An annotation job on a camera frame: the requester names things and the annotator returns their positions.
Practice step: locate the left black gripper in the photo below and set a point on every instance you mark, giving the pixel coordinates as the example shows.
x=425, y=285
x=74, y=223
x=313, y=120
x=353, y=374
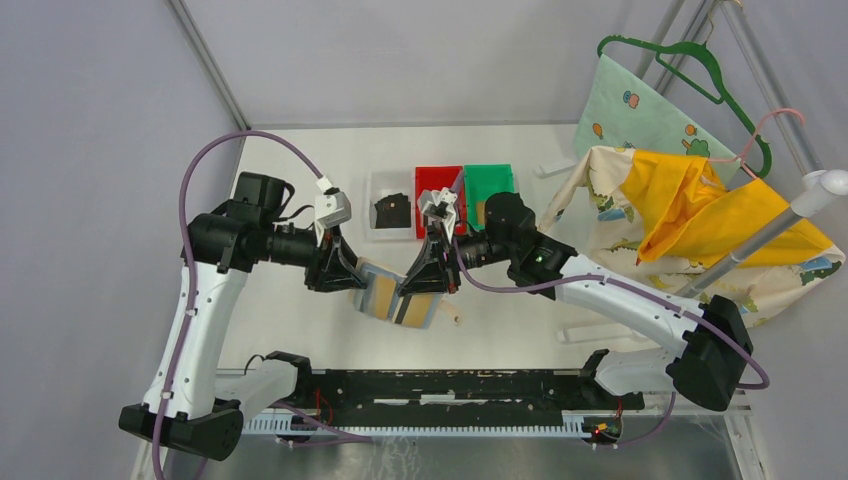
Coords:
x=336, y=268

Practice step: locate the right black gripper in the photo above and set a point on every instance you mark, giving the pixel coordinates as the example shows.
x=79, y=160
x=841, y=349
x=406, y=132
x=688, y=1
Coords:
x=431, y=270

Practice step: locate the beige card holder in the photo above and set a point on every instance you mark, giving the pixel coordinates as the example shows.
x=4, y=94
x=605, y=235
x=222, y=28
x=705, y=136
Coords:
x=380, y=298

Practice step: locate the black card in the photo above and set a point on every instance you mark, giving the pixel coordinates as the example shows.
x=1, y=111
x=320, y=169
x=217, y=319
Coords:
x=395, y=206

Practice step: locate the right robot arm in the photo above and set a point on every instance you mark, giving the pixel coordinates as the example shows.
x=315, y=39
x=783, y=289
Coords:
x=702, y=348

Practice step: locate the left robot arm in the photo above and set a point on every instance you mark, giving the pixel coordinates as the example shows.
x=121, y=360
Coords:
x=187, y=407

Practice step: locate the black cards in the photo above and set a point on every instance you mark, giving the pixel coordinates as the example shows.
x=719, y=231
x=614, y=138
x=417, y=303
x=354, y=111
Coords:
x=384, y=217

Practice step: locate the red plastic bin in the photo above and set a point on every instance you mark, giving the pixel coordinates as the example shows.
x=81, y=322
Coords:
x=431, y=178

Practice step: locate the white plastic bin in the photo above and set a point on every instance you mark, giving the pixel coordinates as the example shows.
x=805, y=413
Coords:
x=389, y=205

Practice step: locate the green plastic bin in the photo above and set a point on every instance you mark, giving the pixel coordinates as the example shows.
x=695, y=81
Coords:
x=484, y=180

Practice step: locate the clear plastic box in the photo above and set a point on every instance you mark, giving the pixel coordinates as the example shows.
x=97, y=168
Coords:
x=555, y=167

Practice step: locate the dinosaur print cloth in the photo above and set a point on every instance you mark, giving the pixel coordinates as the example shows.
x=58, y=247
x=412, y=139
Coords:
x=762, y=286

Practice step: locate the green patterned cloth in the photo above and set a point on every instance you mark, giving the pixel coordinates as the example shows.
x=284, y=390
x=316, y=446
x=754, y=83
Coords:
x=624, y=111

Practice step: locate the yellow cloth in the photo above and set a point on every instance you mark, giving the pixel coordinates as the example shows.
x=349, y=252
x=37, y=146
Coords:
x=687, y=212

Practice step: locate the green clothes hanger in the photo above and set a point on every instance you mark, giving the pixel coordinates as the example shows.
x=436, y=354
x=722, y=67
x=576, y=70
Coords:
x=701, y=54

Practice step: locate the metal rack pole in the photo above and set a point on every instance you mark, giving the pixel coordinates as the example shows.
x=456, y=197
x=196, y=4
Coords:
x=822, y=188

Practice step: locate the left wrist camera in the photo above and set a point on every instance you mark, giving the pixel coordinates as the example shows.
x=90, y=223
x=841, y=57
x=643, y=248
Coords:
x=332, y=208

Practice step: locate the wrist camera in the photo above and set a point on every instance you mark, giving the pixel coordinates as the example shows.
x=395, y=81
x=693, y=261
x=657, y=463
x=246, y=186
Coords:
x=438, y=210
x=332, y=208

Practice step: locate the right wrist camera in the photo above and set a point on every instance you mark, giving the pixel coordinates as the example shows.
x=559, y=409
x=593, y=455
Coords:
x=438, y=210

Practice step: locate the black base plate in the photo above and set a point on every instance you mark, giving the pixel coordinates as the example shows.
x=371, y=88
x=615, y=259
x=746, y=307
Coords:
x=453, y=398

